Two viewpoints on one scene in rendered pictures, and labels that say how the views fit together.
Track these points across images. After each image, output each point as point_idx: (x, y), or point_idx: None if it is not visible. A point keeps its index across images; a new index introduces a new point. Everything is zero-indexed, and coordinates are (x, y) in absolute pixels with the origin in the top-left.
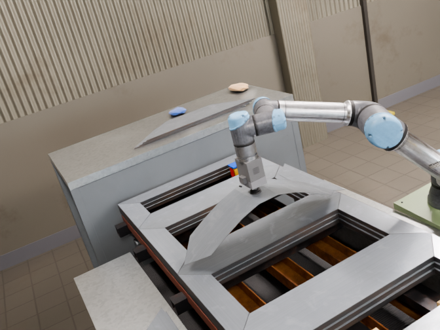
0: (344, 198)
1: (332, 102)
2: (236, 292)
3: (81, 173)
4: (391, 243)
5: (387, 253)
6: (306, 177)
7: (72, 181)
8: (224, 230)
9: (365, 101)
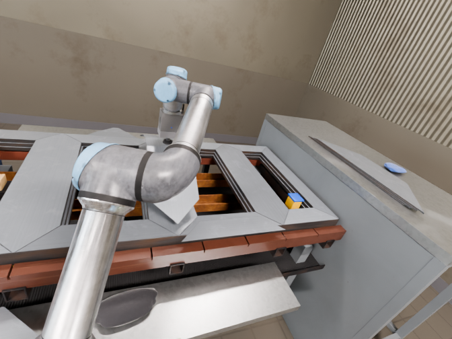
0: (162, 231)
1: (190, 133)
2: None
3: (278, 118)
4: (46, 218)
5: (37, 208)
6: (236, 229)
7: (268, 114)
8: None
9: (171, 157)
